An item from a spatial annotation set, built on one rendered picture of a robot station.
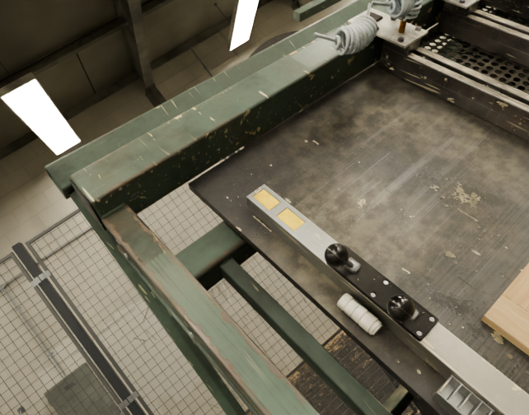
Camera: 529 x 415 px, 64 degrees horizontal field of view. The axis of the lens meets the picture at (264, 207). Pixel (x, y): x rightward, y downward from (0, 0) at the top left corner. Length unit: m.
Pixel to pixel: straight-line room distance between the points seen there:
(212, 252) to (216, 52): 5.48
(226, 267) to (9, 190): 5.13
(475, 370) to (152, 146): 0.71
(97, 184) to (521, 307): 0.79
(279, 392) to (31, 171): 5.38
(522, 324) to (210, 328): 0.51
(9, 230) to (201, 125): 4.97
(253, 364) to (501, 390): 0.36
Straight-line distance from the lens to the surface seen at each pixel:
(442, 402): 0.74
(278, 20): 6.69
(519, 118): 1.15
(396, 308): 0.62
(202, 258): 0.89
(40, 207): 5.75
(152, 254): 0.81
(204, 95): 1.58
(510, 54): 1.43
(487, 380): 0.75
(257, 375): 0.68
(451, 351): 0.75
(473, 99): 1.18
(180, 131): 0.95
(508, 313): 0.84
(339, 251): 0.65
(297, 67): 1.11
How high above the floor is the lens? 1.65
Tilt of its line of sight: 2 degrees up
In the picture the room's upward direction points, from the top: 37 degrees counter-clockwise
